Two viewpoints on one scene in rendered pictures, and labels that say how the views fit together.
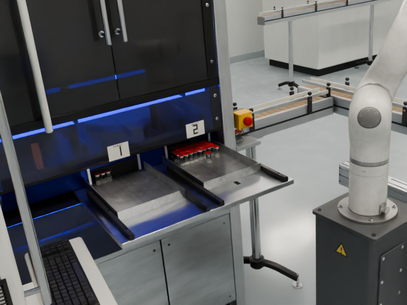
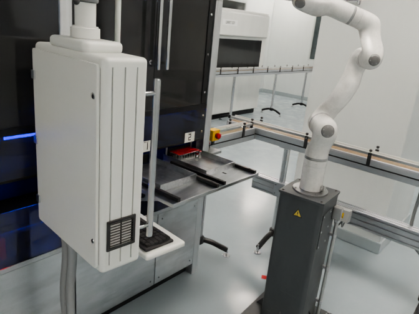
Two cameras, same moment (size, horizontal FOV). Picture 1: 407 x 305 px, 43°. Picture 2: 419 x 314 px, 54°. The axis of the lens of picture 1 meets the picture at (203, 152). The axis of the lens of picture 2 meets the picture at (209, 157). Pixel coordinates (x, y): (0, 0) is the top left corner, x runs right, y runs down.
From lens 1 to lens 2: 0.82 m
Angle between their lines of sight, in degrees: 21
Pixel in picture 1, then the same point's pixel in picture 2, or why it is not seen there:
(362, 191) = (312, 177)
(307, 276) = (230, 250)
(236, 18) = not seen: hidden behind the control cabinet
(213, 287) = (181, 253)
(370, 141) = (323, 146)
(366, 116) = (327, 130)
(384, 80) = (329, 111)
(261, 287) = (201, 257)
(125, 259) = not seen: hidden behind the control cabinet
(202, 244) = (180, 220)
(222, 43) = (212, 81)
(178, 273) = not seen: hidden behind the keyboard
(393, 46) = (341, 92)
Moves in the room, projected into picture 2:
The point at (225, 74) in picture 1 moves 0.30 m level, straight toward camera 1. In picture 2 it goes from (210, 102) to (226, 113)
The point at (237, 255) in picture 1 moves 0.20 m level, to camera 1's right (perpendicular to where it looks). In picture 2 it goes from (197, 230) to (224, 227)
